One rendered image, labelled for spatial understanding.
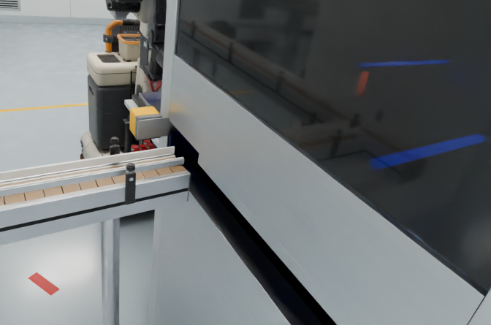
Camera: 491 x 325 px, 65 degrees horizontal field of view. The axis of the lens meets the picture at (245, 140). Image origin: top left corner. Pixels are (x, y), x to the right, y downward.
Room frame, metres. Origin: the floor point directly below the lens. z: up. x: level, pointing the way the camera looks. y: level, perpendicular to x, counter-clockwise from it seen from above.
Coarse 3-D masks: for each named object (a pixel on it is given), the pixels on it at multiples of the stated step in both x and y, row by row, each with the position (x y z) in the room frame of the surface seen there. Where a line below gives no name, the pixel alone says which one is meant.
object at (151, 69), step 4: (152, 60) 1.39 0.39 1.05; (152, 64) 1.39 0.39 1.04; (156, 64) 1.39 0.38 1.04; (148, 68) 1.43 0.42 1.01; (152, 68) 1.39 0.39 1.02; (156, 68) 1.39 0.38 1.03; (160, 68) 1.40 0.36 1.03; (148, 72) 1.40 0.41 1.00; (152, 72) 1.39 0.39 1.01; (156, 72) 1.39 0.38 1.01; (160, 72) 1.40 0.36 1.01; (152, 76) 1.38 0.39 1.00; (156, 76) 1.39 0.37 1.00; (160, 76) 1.39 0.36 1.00; (156, 80) 1.37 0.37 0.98
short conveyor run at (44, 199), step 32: (96, 160) 0.81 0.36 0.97; (128, 160) 0.85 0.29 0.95; (160, 160) 0.91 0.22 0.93; (0, 192) 0.63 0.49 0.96; (32, 192) 0.69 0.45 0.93; (64, 192) 0.71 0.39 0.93; (96, 192) 0.72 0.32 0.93; (128, 192) 0.76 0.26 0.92; (160, 192) 0.82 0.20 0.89; (0, 224) 0.60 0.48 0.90; (32, 224) 0.64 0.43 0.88; (64, 224) 0.68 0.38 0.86
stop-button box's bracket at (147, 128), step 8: (144, 120) 0.95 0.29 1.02; (152, 120) 0.97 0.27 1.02; (160, 120) 0.98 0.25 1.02; (168, 120) 0.99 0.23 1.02; (144, 128) 0.95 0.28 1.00; (152, 128) 0.97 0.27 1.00; (160, 128) 0.98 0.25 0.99; (168, 128) 1.00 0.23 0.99; (144, 136) 0.95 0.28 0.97; (152, 136) 0.97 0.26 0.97; (160, 136) 0.98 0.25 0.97
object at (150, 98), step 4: (148, 92) 1.41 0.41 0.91; (152, 92) 1.42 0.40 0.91; (156, 92) 1.43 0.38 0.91; (160, 92) 1.44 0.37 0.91; (140, 96) 1.37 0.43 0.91; (144, 96) 1.40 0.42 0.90; (148, 96) 1.41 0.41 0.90; (152, 96) 1.42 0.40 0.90; (156, 96) 1.43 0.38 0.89; (160, 96) 1.44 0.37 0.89; (144, 100) 1.34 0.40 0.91; (148, 100) 1.41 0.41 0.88; (152, 100) 1.42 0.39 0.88; (156, 100) 1.42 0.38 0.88; (160, 100) 1.43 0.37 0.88; (148, 104) 1.30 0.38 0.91; (152, 104) 1.37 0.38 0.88; (156, 104) 1.38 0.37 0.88; (160, 104) 1.39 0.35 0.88; (156, 108) 1.35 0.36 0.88; (160, 108) 1.35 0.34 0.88; (160, 112) 1.32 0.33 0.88
